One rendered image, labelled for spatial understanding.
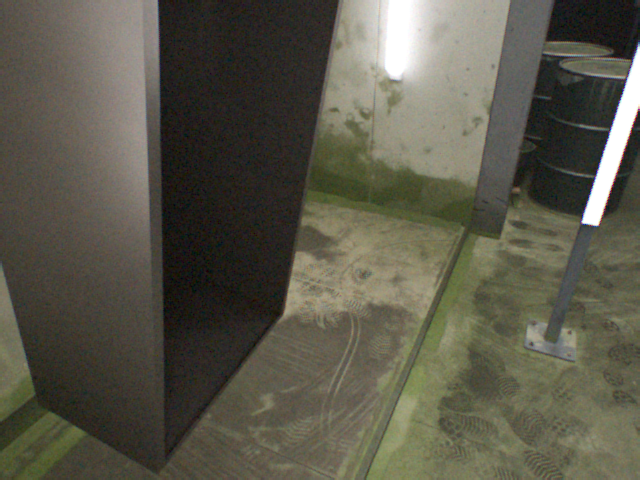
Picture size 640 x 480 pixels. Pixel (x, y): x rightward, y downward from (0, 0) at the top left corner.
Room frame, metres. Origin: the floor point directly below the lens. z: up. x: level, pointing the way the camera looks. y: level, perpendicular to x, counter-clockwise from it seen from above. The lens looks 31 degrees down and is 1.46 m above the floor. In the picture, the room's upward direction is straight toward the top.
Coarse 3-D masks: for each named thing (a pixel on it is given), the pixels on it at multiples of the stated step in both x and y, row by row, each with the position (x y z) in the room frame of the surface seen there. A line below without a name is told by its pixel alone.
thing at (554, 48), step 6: (546, 48) 3.71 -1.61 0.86; (552, 48) 3.71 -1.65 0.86; (558, 48) 3.70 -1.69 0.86; (564, 48) 3.70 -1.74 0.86; (570, 48) 3.69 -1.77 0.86; (576, 48) 3.68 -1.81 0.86; (582, 48) 3.70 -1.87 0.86; (588, 48) 3.68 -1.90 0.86; (594, 48) 3.67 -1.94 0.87; (600, 48) 3.64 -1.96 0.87; (582, 54) 3.46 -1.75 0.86; (588, 54) 3.45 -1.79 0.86
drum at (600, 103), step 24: (576, 72) 2.81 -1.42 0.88; (552, 96) 3.00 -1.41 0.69; (576, 96) 2.78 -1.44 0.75; (600, 96) 2.69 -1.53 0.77; (552, 120) 2.91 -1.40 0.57; (576, 120) 2.75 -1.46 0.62; (600, 120) 2.68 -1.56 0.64; (552, 144) 2.85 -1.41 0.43; (576, 144) 2.72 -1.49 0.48; (600, 144) 2.66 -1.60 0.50; (552, 168) 2.80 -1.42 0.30; (576, 168) 2.70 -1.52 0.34; (624, 168) 2.68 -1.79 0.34; (528, 192) 3.02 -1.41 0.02; (552, 192) 2.77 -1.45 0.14; (576, 192) 2.68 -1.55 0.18; (576, 216) 2.66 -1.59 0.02
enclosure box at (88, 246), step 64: (0, 0) 0.65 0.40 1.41; (64, 0) 0.60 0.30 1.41; (128, 0) 0.57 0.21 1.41; (192, 0) 1.22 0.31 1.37; (256, 0) 1.20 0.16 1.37; (320, 0) 1.13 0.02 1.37; (0, 64) 0.66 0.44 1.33; (64, 64) 0.61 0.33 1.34; (128, 64) 0.57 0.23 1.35; (192, 64) 1.23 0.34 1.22; (256, 64) 1.20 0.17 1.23; (320, 64) 1.13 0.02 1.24; (0, 128) 0.68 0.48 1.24; (64, 128) 0.63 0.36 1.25; (128, 128) 0.58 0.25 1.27; (192, 128) 1.25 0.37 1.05; (256, 128) 1.20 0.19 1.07; (0, 192) 0.70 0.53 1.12; (64, 192) 0.64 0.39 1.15; (128, 192) 0.59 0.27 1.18; (192, 192) 1.28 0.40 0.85; (256, 192) 1.21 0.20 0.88; (0, 256) 0.73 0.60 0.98; (64, 256) 0.66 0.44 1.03; (128, 256) 0.60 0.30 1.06; (192, 256) 1.30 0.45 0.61; (256, 256) 1.22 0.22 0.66; (64, 320) 0.69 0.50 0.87; (128, 320) 0.62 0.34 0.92; (192, 320) 1.10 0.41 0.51; (256, 320) 1.14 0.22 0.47; (64, 384) 0.72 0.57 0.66; (128, 384) 0.64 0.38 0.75; (192, 384) 0.88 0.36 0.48; (128, 448) 0.66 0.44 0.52
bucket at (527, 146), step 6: (522, 144) 3.37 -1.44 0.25; (528, 144) 3.33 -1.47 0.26; (522, 150) 3.36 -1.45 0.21; (528, 150) 3.31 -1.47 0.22; (522, 156) 3.14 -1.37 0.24; (528, 156) 3.16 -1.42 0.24; (522, 162) 3.15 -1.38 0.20; (528, 162) 3.18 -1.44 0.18; (522, 168) 3.16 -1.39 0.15; (516, 174) 3.16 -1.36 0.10; (522, 174) 3.18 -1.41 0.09; (516, 180) 3.16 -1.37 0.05; (522, 180) 3.21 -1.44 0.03
